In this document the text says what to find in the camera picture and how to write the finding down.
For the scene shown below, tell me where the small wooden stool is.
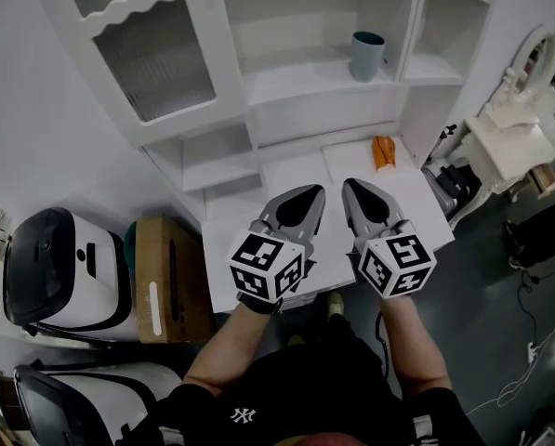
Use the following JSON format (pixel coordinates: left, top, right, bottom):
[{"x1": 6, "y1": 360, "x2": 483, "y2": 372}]
[{"x1": 530, "y1": 164, "x2": 555, "y2": 199}]

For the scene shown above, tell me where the person's right forearm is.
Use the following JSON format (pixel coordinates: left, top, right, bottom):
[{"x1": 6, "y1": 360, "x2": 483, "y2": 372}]
[{"x1": 380, "y1": 293, "x2": 453, "y2": 400}]

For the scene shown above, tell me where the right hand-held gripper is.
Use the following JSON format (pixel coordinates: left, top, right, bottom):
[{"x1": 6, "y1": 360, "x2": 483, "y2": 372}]
[{"x1": 340, "y1": 177, "x2": 438, "y2": 301}]

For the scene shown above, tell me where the orange plastic toy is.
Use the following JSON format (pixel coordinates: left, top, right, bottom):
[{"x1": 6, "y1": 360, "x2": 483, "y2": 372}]
[{"x1": 372, "y1": 135, "x2": 398, "y2": 172}]

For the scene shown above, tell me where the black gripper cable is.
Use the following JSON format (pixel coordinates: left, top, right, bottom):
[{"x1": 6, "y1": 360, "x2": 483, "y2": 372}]
[{"x1": 374, "y1": 310, "x2": 391, "y2": 383}]

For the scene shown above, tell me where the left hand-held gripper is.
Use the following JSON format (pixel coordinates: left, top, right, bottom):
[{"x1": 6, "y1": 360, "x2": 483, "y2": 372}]
[{"x1": 227, "y1": 182, "x2": 328, "y2": 304}]

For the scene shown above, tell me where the white black rounded appliance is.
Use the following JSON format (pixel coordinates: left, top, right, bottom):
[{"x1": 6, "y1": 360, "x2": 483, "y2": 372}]
[
  {"x1": 1, "y1": 206, "x2": 139, "y2": 343},
  {"x1": 12, "y1": 360, "x2": 185, "y2": 446}
]

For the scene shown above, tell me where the brown cardboard box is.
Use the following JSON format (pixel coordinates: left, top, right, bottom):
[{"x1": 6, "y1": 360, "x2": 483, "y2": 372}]
[{"x1": 134, "y1": 215, "x2": 216, "y2": 345}]

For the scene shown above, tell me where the person's right shoe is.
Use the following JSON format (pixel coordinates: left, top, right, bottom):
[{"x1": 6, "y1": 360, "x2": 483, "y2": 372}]
[{"x1": 325, "y1": 290, "x2": 346, "y2": 318}]

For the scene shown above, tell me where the oval mirror cream frame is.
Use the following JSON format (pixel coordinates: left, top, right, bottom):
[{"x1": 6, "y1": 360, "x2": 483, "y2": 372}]
[{"x1": 504, "y1": 25, "x2": 555, "y2": 107}]

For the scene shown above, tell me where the dark teal container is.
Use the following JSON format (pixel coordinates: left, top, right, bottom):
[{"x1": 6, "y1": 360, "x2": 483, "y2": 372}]
[{"x1": 123, "y1": 220, "x2": 139, "y2": 269}]

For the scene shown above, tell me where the white ribbed glass cabinet door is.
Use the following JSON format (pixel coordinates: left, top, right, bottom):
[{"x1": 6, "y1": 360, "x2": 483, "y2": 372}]
[{"x1": 29, "y1": 0, "x2": 253, "y2": 151}]

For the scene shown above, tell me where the black floor cable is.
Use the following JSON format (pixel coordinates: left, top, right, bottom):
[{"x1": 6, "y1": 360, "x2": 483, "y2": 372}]
[{"x1": 516, "y1": 248, "x2": 555, "y2": 343}]

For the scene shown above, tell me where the black bag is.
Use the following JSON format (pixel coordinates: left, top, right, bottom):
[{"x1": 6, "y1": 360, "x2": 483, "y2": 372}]
[{"x1": 504, "y1": 204, "x2": 555, "y2": 269}]

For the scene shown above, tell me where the white wall shelf unit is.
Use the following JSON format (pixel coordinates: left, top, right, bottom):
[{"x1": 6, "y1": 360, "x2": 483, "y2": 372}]
[{"x1": 28, "y1": 0, "x2": 499, "y2": 222}]

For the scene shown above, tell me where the white floor cable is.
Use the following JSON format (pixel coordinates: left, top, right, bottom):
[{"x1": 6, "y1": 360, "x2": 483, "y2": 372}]
[{"x1": 465, "y1": 304, "x2": 555, "y2": 417}]

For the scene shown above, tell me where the person's left forearm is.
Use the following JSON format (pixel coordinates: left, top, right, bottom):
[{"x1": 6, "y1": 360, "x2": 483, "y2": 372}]
[{"x1": 183, "y1": 301, "x2": 279, "y2": 397}]

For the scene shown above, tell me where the cream vanity table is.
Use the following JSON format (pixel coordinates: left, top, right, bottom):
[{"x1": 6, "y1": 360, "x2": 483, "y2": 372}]
[{"x1": 448, "y1": 102, "x2": 555, "y2": 203}]

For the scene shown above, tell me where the person's black t-shirt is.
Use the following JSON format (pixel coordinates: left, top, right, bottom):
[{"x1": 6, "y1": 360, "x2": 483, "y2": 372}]
[{"x1": 153, "y1": 313, "x2": 487, "y2": 446}]

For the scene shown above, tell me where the black wristband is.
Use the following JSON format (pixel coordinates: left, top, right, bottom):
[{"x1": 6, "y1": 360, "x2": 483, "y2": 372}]
[{"x1": 236, "y1": 290, "x2": 285, "y2": 316}]

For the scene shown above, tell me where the silver suitcase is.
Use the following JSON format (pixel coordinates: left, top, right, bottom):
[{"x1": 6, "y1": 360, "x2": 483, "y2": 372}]
[{"x1": 420, "y1": 162, "x2": 484, "y2": 225}]

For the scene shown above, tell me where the blue-grey ceramic mug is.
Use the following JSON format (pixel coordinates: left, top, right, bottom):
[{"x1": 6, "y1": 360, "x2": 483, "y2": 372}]
[{"x1": 349, "y1": 30, "x2": 387, "y2": 85}]

